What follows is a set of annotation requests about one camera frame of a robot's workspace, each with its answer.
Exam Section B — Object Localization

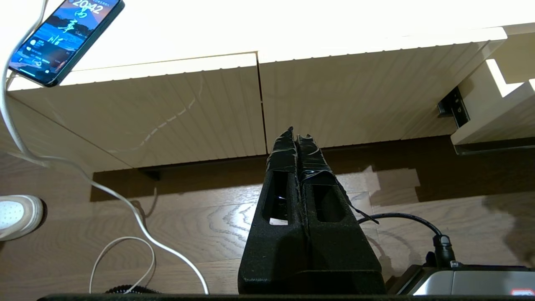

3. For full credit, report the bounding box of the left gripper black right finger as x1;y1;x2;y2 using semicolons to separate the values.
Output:
297;134;386;293

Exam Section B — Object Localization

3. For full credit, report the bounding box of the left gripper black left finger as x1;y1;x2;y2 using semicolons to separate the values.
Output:
238;127;311;293

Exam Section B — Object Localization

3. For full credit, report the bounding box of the wide cream ribbed drawer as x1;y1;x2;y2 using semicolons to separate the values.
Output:
451;56;535;156

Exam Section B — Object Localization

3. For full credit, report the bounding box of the beige ribbed cabinet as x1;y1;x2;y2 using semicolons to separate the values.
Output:
0;0;535;173

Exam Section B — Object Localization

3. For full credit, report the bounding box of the silver grey device box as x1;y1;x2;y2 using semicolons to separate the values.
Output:
389;263;535;296

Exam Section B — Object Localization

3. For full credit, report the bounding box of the white sneaker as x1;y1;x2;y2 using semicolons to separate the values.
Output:
0;195;44;242

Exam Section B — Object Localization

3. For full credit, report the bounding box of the dark smartphone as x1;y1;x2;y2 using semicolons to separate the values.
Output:
8;0;125;87

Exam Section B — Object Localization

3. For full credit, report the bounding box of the thin black plug cable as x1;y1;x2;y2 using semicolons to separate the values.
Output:
357;212;457;268

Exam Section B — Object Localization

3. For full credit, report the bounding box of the white charging cable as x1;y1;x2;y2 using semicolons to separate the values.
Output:
0;0;209;295

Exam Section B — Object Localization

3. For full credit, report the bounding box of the black coiled cable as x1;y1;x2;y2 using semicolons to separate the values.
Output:
104;285;160;295

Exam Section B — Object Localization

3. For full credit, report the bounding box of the black metal bracket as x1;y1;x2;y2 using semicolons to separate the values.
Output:
438;86;471;128

